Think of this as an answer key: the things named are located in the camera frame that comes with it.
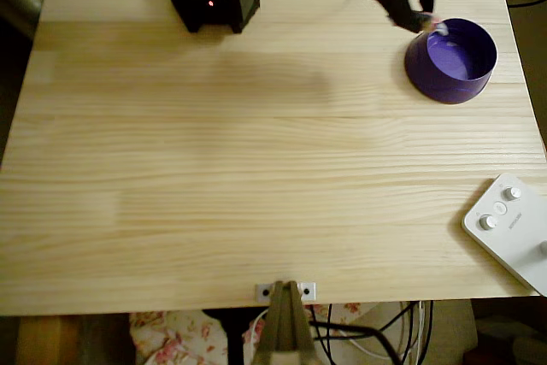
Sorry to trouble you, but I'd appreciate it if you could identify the candy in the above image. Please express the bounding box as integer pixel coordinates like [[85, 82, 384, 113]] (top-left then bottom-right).
[[422, 14, 450, 38]]

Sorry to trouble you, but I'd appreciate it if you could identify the purple bowl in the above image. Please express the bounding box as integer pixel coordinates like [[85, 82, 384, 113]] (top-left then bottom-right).
[[403, 17, 499, 105]]

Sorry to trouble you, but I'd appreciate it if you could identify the white control box with knobs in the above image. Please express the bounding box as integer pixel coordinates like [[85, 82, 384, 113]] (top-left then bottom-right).
[[461, 172, 547, 297]]

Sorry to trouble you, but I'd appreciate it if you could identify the black support pole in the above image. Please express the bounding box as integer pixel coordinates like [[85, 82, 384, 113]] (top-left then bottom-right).
[[203, 308, 267, 365]]

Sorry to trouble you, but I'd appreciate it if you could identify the floral patterned cloth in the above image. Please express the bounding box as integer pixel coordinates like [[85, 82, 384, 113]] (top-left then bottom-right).
[[128, 301, 364, 365]]

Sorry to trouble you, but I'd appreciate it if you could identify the wooden trestle beam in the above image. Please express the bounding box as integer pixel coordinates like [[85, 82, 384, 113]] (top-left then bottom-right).
[[16, 315, 83, 365]]

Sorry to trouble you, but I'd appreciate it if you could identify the white metal mounting bracket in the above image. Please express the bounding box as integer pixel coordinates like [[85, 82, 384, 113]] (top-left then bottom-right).
[[255, 281, 317, 302]]

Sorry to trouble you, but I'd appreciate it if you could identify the thick black cable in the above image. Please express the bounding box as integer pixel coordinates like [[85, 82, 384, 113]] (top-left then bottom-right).
[[308, 320, 405, 365]]

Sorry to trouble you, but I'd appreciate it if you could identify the white cable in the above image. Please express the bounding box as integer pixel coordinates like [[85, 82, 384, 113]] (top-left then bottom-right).
[[341, 300, 426, 362], [242, 308, 271, 343]]

